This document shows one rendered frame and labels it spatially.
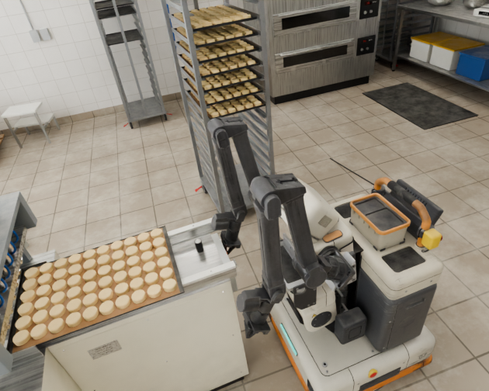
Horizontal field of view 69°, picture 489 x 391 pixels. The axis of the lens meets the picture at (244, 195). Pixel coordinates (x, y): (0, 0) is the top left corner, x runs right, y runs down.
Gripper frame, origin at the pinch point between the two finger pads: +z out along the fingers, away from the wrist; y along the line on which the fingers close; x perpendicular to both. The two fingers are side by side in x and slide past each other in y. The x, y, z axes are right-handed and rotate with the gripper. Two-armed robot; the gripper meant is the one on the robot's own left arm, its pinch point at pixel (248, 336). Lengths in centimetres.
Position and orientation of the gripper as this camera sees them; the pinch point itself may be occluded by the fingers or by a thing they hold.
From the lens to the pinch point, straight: 136.3
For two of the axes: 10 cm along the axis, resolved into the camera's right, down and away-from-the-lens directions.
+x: 8.8, 1.1, 4.6
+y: 3.4, 5.3, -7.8
